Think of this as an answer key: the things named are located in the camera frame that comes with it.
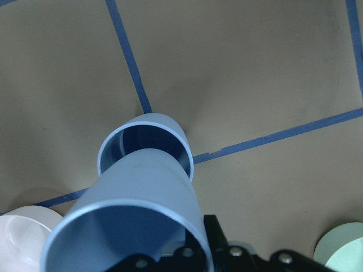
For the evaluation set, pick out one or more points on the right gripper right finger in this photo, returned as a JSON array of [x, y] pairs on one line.
[[216, 238]]

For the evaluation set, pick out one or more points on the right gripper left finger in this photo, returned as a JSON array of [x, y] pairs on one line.
[[192, 248]]

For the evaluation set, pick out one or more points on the blue cup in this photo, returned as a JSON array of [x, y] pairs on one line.
[[141, 204], [151, 130]]

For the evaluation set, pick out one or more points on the mint green bowl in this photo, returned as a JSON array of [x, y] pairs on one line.
[[340, 249]]

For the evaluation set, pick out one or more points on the pink bowl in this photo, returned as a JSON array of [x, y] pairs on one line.
[[23, 235]]

